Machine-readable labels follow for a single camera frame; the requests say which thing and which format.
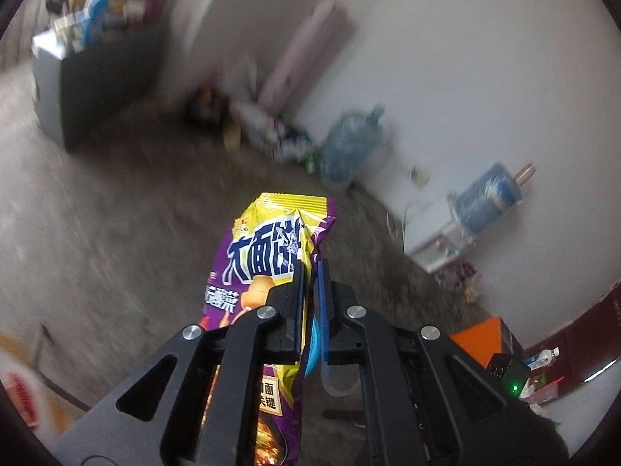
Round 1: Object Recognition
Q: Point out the trash pile by wall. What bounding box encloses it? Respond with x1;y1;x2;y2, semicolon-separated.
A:
182;89;317;174

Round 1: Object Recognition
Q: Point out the blue water dispenser bottle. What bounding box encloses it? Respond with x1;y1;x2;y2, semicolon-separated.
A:
453;163;522;236

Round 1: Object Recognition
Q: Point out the orange box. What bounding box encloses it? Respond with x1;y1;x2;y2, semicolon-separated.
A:
451;316;524;367

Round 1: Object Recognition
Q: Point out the pink rolled mat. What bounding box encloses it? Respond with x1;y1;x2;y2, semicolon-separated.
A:
258;0;356;115

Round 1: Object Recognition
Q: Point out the grey cabinet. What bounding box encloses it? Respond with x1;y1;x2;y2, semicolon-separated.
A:
31;25;165;150

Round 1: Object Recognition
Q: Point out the empty blue water jug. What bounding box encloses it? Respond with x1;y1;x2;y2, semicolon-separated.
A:
318;104;385;190

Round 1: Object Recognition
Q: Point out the white water dispenser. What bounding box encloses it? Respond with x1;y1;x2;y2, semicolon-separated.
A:
403;196;475;275

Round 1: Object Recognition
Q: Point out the purple yellow snack bag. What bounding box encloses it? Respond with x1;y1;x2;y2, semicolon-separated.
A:
200;193;336;465

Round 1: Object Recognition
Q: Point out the blue plastic basket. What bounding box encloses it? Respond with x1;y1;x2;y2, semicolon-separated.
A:
304;318;321;377

